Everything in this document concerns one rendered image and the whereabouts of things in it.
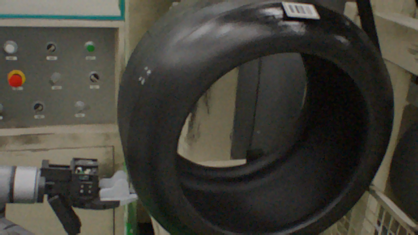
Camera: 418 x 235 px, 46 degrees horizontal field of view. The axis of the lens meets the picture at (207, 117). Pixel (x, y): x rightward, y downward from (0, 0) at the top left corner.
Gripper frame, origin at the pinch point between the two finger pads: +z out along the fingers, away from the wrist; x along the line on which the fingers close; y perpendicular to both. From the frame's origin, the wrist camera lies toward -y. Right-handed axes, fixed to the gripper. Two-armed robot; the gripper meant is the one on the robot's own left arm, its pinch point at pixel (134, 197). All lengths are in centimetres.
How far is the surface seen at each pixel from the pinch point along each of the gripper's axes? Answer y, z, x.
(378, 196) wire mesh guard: 5, 58, -3
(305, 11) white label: 46, 23, -11
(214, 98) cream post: 14.6, 22.5, 27.7
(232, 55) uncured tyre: 36.8, 10.8, -12.0
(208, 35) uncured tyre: 39.2, 6.6, -9.6
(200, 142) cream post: 1.4, 21.2, 27.7
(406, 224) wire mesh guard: 4, 58, -15
